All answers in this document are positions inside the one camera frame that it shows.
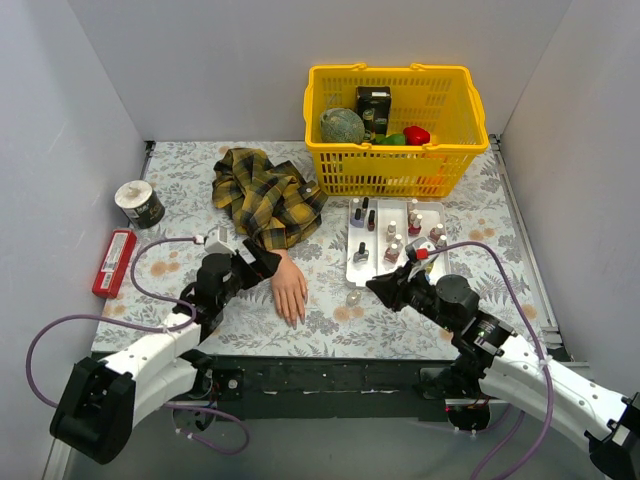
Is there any mannequin hand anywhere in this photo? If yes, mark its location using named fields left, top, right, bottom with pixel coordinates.
left=271, top=249, right=308, bottom=329

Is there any black tin with white lid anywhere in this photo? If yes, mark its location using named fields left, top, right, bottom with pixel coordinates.
left=114, top=180, right=165, bottom=229

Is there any red flat box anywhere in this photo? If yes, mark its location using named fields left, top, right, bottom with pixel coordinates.
left=92, top=229, right=137, bottom=299

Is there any red glitter polish bottle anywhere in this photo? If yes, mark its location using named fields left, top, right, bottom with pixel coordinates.
left=408, top=212, right=423, bottom=237

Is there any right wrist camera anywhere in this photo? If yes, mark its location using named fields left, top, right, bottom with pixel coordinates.
left=405, top=237, right=436, bottom=263

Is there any purple cable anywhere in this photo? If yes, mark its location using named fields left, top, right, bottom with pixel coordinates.
left=25, top=235, right=251, bottom=456
left=424, top=241, right=556, bottom=480

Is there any glitter polish bottle black cap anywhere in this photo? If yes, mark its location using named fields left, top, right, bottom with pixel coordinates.
left=352, top=242, right=369, bottom=264

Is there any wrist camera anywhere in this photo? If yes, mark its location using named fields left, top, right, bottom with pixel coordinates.
left=204, top=226, right=235, bottom=255
left=405, top=237, right=436, bottom=263

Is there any green bell pepper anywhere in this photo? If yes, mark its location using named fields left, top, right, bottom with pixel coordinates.
left=376, top=133, right=406, bottom=146

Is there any clear polish bottle white cap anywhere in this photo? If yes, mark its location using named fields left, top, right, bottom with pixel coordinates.
left=386, top=220, right=397, bottom=242

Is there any dark red polish bottle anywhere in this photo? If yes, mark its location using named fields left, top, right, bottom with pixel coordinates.
left=366, top=209, right=376, bottom=232

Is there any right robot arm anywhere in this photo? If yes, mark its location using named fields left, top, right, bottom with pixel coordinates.
left=366, top=270, right=639, bottom=479

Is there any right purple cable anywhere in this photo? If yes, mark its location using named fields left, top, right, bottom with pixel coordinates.
left=424, top=241, right=556, bottom=480

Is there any white divided tray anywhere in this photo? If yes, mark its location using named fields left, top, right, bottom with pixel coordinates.
left=346, top=197, right=448, bottom=287

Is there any yellow plastic basket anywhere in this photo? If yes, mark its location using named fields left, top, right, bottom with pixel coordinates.
left=303, top=63, right=489, bottom=198

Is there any black carton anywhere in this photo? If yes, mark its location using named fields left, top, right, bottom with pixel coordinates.
left=356, top=86, right=392, bottom=143

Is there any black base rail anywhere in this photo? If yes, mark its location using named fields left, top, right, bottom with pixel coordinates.
left=154, top=354, right=494, bottom=424

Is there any green melon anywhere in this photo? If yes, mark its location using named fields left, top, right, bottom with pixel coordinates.
left=319, top=108, right=365, bottom=144

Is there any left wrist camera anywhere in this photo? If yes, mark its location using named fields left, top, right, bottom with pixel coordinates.
left=204, top=226, right=235, bottom=255

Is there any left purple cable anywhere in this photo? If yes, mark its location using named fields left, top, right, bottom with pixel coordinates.
left=25, top=235, right=251, bottom=456

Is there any floral table mat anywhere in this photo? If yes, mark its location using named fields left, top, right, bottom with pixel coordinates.
left=92, top=142, right=549, bottom=360

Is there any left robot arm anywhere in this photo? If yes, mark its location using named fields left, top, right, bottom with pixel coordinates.
left=49, top=239, right=281, bottom=465

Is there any clear nail polish bottle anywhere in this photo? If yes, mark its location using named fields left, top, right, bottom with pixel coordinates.
left=345, top=289, right=362, bottom=307

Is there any red bell pepper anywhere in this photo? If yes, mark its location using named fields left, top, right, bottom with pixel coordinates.
left=403, top=125, right=431, bottom=146

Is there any lilac polish bottle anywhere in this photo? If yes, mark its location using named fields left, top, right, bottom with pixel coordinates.
left=350, top=198, right=367, bottom=228

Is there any pink iridescent polish bottle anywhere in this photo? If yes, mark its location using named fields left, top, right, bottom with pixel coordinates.
left=384, top=234, right=402, bottom=264

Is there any yellow plaid shirt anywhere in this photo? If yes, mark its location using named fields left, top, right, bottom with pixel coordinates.
left=212, top=148, right=328, bottom=250

